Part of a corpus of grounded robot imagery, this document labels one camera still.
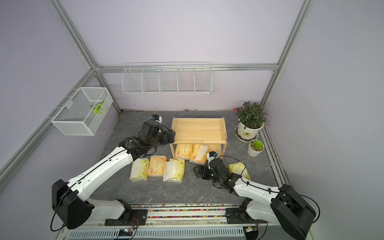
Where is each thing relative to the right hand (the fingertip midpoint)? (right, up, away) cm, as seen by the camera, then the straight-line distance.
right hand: (197, 169), depth 84 cm
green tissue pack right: (+24, 0, +1) cm, 24 cm away
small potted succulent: (+35, +11, +5) cm, 37 cm away
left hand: (-16, +20, -5) cm, 26 cm away
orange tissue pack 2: (+1, +7, +7) cm, 10 cm away
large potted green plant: (+33, +30, +6) cm, 44 cm away
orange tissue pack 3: (-24, +2, +3) cm, 24 cm away
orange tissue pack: (-9, +9, +7) cm, 15 cm away
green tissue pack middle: (-14, -1, +1) cm, 14 cm away
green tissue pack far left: (-34, -2, +3) cm, 34 cm away
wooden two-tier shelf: (+8, +21, -1) cm, 23 cm away
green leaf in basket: (-55, +34, -3) cm, 65 cm away
